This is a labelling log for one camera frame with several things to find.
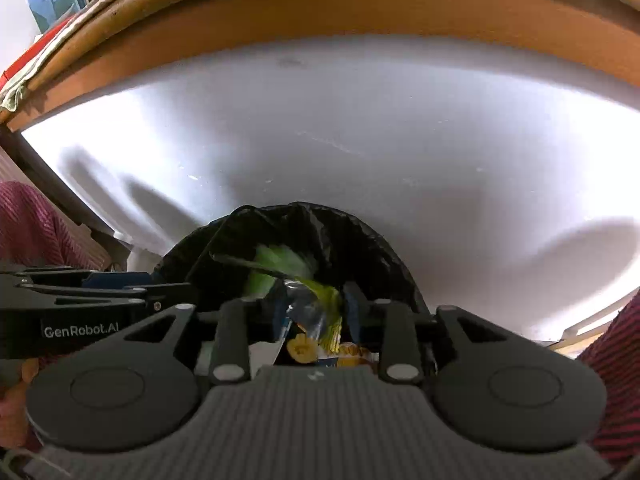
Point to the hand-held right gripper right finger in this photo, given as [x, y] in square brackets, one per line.
[352, 310]

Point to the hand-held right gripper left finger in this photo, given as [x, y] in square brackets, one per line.
[230, 335]

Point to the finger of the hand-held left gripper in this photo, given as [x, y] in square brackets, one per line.
[165, 296]
[115, 280]

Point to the green clear plastic packet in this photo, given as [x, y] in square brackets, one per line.
[320, 310]

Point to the red orange snack packet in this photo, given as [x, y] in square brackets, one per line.
[350, 355]

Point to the trash bin with black bag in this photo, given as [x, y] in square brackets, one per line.
[350, 240]

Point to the green snack packet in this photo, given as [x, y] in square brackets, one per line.
[270, 270]

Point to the person's left hand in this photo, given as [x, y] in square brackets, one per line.
[12, 410]

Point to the person's left leg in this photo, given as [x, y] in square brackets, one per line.
[35, 225]

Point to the person's leg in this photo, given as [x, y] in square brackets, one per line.
[35, 225]
[620, 370]

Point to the red plastic board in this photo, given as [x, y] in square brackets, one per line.
[25, 57]

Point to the person's right leg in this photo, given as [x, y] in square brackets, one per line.
[620, 370]

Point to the wooden bed frame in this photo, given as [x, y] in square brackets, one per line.
[350, 5]

